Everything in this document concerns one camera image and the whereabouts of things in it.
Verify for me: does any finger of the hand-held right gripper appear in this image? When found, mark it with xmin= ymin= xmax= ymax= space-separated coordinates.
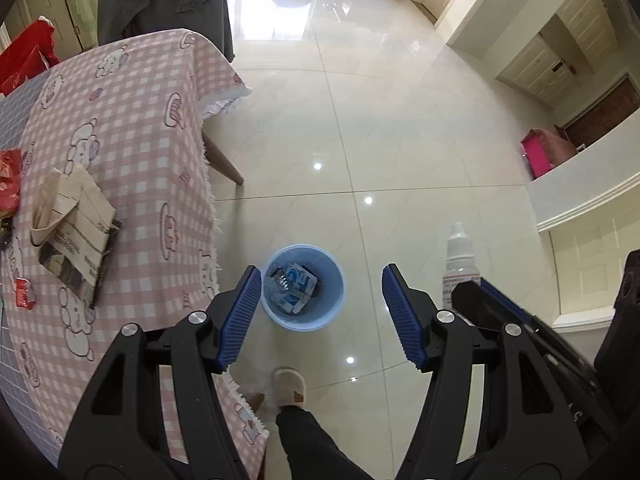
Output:
xmin=477 ymin=279 xmax=602 ymax=397
xmin=451 ymin=280 xmax=526 ymax=333

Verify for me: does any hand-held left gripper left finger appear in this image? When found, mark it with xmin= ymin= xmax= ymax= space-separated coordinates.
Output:
xmin=59 ymin=265 xmax=263 ymax=480

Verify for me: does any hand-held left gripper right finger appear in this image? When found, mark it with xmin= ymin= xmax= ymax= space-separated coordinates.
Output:
xmin=381 ymin=262 xmax=584 ymax=480

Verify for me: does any white dropper bottle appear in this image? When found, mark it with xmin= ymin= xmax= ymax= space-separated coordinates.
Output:
xmin=441 ymin=222 xmax=482 ymax=306

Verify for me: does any blue white packet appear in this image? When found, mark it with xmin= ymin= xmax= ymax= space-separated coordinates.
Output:
xmin=267 ymin=262 xmax=319 ymax=316

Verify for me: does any blue plastic bin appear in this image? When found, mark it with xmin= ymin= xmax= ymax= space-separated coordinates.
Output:
xmin=260 ymin=245 xmax=346 ymax=332

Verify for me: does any newspaper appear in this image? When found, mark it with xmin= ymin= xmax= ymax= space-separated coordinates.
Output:
xmin=30 ymin=162 xmax=123 ymax=310

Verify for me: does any small red wrapper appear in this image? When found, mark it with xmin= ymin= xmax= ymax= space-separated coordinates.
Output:
xmin=14 ymin=276 xmax=37 ymax=309

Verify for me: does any beige slipper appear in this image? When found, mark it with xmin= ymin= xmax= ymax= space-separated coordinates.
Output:
xmin=272 ymin=367 xmax=307 ymax=416

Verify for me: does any person's leg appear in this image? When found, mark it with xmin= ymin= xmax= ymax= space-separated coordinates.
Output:
xmin=275 ymin=405 xmax=376 ymax=480

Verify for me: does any pink storage box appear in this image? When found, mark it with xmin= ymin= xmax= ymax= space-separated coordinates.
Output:
xmin=520 ymin=129 xmax=576 ymax=179

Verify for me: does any wooden table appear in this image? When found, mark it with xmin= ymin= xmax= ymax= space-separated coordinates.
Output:
xmin=202 ymin=130 xmax=246 ymax=186

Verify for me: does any pink checked tablecloth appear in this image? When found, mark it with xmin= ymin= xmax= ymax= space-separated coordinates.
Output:
xmin=0 ymin=29 xmax=271 ymax=471

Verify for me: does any white cabinet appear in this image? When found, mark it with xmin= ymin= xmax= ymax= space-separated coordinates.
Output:
xmin=435 ymin=0 xmax=631 ymax=111

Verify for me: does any grey jacket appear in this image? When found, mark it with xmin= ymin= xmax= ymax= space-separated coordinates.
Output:
xmin=97 ymin=0 xmax=236 ymax=63

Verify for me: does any red plastic bag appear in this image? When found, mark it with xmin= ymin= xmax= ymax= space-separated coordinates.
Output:
xmin=0 ymin=45 xmax=51 ymax=97

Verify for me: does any red cloth bag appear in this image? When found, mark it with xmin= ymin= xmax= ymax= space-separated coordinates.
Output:
xmin=10 ymin=17 xmax=62 ymax=68

